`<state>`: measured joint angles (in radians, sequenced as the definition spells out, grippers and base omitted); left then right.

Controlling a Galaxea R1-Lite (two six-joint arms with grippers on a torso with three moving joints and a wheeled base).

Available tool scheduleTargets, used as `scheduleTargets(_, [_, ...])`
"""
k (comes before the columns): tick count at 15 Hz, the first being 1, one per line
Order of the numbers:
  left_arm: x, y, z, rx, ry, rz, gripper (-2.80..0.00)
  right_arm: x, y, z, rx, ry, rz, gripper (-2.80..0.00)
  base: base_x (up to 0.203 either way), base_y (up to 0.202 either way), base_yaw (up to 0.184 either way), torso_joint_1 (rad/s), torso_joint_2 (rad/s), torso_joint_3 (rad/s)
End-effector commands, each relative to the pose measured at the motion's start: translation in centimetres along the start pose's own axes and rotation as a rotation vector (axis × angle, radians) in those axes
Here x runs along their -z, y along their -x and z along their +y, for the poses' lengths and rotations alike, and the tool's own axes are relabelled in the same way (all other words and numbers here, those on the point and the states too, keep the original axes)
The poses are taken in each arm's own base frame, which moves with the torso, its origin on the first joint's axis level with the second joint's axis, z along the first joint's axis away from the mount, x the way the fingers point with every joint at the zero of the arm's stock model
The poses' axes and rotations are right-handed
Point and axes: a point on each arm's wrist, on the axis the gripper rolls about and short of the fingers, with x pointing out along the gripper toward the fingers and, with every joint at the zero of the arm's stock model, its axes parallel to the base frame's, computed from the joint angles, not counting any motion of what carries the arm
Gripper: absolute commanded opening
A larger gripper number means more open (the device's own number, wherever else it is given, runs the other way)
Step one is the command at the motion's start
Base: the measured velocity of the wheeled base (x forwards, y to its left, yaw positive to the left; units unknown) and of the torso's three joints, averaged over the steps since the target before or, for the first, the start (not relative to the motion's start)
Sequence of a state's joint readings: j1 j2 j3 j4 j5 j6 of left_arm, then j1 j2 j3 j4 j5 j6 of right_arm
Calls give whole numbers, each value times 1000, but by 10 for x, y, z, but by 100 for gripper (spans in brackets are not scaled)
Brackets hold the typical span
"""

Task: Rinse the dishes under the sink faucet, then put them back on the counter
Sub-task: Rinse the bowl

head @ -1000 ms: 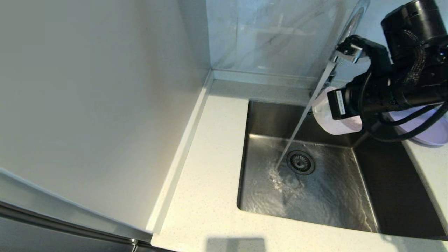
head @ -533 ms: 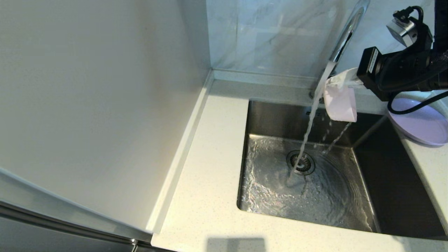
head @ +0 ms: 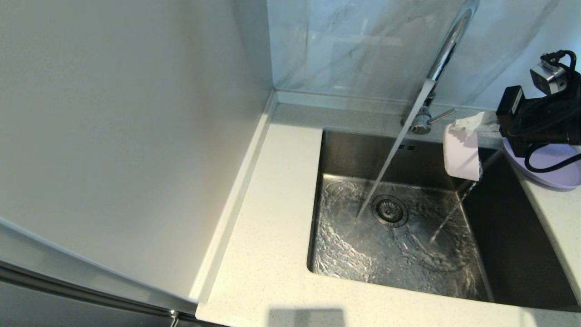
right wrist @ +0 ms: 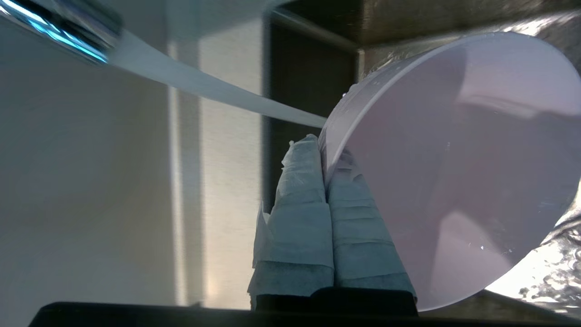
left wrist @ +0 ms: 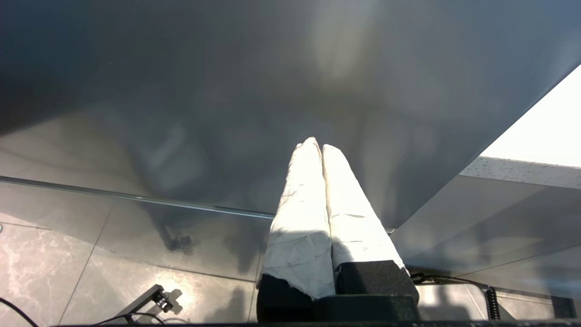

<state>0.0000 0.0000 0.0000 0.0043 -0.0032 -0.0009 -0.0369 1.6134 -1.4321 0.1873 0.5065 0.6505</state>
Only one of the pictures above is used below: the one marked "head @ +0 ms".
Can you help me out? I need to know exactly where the chrome gooseneck faucet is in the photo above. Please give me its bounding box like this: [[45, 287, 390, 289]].
[[402, 0, 481, 135]]

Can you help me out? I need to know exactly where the tall fridge with grey front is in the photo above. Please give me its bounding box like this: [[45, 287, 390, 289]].
[[0, 0, 277, 327]]

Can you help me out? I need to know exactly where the pale pink cup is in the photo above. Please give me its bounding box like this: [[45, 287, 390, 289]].
[[443, 122, 483, 182]]

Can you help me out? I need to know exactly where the stainless steel sink basin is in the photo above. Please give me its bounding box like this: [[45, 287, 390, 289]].
[[306, 129, 581, 312]]

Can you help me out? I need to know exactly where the purple plastic plate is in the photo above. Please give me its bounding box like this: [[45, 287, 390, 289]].
[[502, 136, 581, 189]]

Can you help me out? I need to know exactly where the round metal drain strainer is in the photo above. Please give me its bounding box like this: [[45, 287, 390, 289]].
[[372, 195, 409, 228]]

